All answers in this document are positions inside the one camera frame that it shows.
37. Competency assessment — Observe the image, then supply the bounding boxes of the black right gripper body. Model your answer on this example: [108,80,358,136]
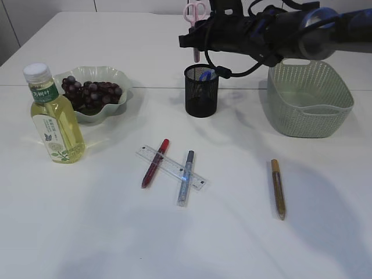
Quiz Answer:
[178,0,244,52]

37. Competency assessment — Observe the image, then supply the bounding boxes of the pink purple scissors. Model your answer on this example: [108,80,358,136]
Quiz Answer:
[183,0,210,63]

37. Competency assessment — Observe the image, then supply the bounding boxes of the blue small scissors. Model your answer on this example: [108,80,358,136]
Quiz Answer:
[199,69,217,82]

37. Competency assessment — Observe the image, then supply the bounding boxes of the artificial red grape bunch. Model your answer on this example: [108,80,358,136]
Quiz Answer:
[61,76,124,115]

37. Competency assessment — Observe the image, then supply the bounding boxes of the clear plastic ruler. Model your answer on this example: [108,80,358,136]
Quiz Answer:
[136,145,208,190]

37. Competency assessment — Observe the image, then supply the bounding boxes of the gold glitter pen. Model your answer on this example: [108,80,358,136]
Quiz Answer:
[270,159,287,220]

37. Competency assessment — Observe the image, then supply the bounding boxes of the yellow tea bottle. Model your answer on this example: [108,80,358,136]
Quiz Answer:
[23,63,85,164]

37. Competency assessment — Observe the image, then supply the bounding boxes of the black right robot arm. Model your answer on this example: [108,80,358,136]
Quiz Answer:
[178,1,371,79]

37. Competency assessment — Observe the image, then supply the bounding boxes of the black mesh pen holder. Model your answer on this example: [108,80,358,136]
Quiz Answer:
[184,64,219,118]

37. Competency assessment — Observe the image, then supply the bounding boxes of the green wavy plastic plate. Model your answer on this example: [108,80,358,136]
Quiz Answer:
[53,66,131,123]

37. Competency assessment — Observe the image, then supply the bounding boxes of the green plastic woven basket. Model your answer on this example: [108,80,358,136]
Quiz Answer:
[267,60,355,138]

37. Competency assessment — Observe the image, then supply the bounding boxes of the red glitter pen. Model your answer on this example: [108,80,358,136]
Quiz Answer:
[141,139,170,189]

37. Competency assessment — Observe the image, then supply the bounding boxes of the silver glitter pen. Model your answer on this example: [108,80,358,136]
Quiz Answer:
[177,151,194,207]

